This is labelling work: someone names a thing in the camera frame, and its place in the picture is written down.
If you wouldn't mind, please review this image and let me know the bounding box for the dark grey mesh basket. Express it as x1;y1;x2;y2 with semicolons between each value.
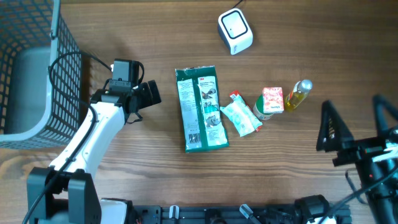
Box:
1;1;82;149

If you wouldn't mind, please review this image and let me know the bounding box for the green 3M sponge packet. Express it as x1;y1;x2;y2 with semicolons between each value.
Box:
175;65;229;153

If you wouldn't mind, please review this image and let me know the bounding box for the pink Kleenex tissue pack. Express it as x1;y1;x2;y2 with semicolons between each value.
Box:
262;87;284;114

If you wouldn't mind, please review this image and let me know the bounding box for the green lid small jar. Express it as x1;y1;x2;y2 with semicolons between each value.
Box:
252;95;274;121

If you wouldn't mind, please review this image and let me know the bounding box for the white barcode scanner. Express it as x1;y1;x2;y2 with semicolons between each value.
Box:
218;8;254;55

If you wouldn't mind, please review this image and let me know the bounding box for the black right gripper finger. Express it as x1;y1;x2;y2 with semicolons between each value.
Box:
373;95;397;137
316;100;354;152

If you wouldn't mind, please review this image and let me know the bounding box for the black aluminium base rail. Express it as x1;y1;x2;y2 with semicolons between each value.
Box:
127;202;352;224

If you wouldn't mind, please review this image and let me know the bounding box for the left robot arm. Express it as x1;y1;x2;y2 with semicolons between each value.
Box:
23;59;161;223

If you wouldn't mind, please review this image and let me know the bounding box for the red coffee stick sachet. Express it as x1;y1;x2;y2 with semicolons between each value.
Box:
229;90;264;133

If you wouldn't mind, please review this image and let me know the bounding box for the black left camera cable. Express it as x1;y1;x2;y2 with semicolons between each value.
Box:
21;51;113;224

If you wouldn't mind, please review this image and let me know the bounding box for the yellow oil bottle silver cap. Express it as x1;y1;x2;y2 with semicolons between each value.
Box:
284;80;313;111

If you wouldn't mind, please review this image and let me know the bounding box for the pale green wipes sachet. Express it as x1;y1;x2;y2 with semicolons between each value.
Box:
220;94;264;138

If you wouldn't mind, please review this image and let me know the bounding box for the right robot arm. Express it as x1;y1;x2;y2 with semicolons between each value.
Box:
310;95;397;223

